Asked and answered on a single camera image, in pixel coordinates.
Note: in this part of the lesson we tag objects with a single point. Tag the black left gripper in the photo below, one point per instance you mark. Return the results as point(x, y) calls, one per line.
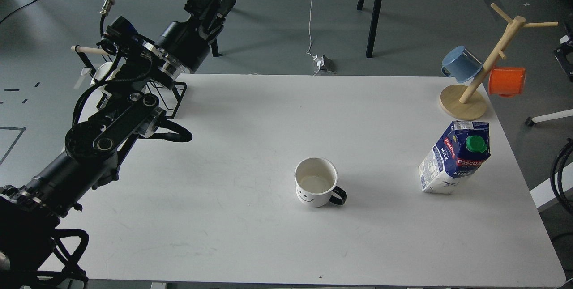
point(190, 41)

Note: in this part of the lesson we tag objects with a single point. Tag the white smiley mug black handle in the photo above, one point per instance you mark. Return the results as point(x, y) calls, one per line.
point(316, 183)

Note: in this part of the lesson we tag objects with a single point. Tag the blue white milk carton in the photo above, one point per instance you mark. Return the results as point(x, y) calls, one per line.
point(459, 152)

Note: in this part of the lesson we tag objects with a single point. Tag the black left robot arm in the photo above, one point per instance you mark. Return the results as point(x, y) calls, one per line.
point(108, 118)

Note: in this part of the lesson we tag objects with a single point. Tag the white power adapter on floor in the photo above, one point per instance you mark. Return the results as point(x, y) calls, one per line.
point(323, 65)

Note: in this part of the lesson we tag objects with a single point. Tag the white mug front on rack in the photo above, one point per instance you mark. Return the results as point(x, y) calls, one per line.
point(101, 72)

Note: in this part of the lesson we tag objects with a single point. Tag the black table legs right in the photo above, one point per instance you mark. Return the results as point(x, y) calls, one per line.
point(374, 11)

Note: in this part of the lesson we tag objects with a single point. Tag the blue hanging mug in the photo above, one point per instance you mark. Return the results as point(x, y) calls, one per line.
point(461, 64)

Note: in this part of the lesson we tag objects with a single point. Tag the wooden mug tree stand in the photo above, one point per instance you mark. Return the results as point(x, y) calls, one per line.
point(464, 102)

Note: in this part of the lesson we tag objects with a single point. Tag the orange hanging mug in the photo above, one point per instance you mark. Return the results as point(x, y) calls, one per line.
point(506, 81)

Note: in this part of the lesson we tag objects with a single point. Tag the white stand base right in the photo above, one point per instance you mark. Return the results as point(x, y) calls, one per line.
point(557, 189)

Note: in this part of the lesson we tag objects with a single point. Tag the black wire mug rack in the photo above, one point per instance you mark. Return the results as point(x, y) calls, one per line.
point(174, 96)

